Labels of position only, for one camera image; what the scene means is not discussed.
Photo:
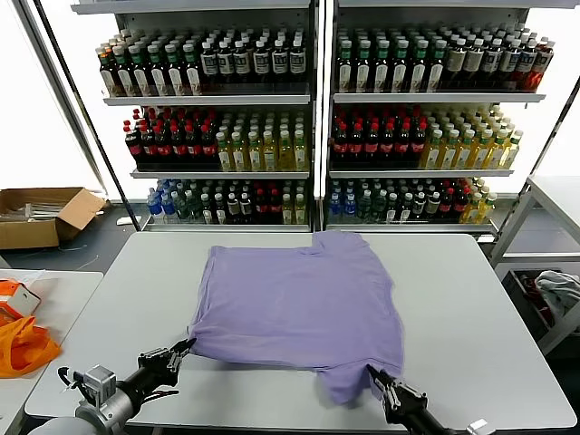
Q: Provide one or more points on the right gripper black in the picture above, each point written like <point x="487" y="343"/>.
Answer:
<point x="410" y="405"/>

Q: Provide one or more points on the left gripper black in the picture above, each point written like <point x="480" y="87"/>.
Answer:
<point x="149" y="378"/>

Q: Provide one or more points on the purple t-shirt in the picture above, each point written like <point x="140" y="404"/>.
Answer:
<point x="294" y="308"/>

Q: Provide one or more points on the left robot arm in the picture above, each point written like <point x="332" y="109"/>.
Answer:
<point x="106" y="410"/>

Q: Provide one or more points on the white side table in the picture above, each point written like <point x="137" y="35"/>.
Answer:
<point x="68" y="294"/>

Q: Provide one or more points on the small white floor object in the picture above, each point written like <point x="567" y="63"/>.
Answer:
<point x="122" y="221"/>

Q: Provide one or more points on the orange plastic bag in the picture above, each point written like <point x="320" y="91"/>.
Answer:
<point x="22" y="349"/>

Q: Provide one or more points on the small blue drink bottle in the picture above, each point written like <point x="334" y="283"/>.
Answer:
<point x="349" y="206"/>
<point x="335" y="206"/>
<point x="154" y="208"/>
<point x="168" y="208"/>

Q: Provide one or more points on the small green drink bottle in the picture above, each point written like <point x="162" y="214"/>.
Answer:
<point x="182" y="208"/>
<point x="364" y="206"/>
<point x="196" y="208"/>
<point x="379" y="206"/>

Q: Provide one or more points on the small dark drink bottle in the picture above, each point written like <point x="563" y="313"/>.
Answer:
<point x="219" y="210"/>
<point x="246" y="208"/>
<point x="207" y="210"/>
<point x="404" y="208"/>
<point x="432" y="204"/>
<point x="392" y="208"/>
<point x="233" y="208"/>
<point x="419" y="206"/>

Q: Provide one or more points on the orange and white carton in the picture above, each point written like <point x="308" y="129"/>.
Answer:
<point x="25" y="301"/>

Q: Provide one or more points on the black storage crate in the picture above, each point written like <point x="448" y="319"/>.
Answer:
<point x="521" y="299"/>

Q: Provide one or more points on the red fabric item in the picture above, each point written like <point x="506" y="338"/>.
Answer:
<point x="530" y="284"/>

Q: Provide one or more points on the small red-cap cola bottle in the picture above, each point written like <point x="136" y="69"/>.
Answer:
<point x="274" y="206"/>
<point x="460" y="201"/>
<point x="260" y="206"/>
<point x="446" y="204"/>

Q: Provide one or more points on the small yellow juice bottle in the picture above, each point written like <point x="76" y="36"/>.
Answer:
<point x="488" y="206"/>
<point x="300" y="210"/>
<point x="287" y="210"/>
<point x="472" y="210"/>

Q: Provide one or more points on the open cardboard box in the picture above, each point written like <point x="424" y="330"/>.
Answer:
<point x="27" y="233"/>

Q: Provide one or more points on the white strips bundle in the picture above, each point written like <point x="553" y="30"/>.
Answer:
<point x="43" y="209"/>

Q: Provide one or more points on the grey crumpled cloth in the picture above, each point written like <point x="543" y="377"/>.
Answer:
<point x="559" y="290"/>

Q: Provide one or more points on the black slanted pole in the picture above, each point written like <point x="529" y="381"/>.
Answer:
<point x="88" y="113"/>
<point x="555" y="131"/>

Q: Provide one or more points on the grey metal shelf unit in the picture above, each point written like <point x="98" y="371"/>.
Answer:
<point x="208" y="99"/>
<point x="435" y="97"/>

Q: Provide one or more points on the green-cap dark drink bottle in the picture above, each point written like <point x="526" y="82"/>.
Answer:
<point x="381" y="72"/>
<point x="158" y="81"/>
<point x="437" y="72"/>
<point x="176" y="81"/>
<point x="345" y="72"/>
<point x="123" y="81"/>
<point x="192" y="81"/>
<point x="419" y="72"/>
<point x="363" y="72"/>
<point x="140" y="81"/>
<point x="401" y="72"/>

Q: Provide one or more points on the reddish-brown drink bottle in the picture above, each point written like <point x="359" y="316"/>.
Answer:
<point x="108" y="81"/>

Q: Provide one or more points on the white-cap dark bottle grey label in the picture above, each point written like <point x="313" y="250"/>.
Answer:
<point x="279" y="63"/>
<point x="297" y="63"/>
<point x="261" y="63"/>
<point x="208" y="63"/>
<point x="225" y="63"/>
<point x="242" y="63"/>

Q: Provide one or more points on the dark bottle navy label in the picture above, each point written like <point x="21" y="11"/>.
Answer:
<point x="491" y="63"/>

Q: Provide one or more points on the dark bottle blue label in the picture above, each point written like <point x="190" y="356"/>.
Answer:
<point x="527" y="63"/>

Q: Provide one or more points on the red drink bottle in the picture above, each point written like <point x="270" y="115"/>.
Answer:
<point x="544" y="63"/>

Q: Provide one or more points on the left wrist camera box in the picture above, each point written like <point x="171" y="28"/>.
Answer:
<point x="97" y="378"/>

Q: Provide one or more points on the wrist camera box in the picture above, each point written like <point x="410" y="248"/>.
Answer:
<point x="478" y="428"/>
<point x="97" y="378"/>

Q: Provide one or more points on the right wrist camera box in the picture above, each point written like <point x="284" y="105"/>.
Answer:
<point x="478" y="428"/>

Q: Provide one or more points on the white metal frame table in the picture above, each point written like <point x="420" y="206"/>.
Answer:
<point x="557" y="190"/>

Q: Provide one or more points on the grey slanted frame post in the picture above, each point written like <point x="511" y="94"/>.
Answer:
<point x="63" y="97"/>

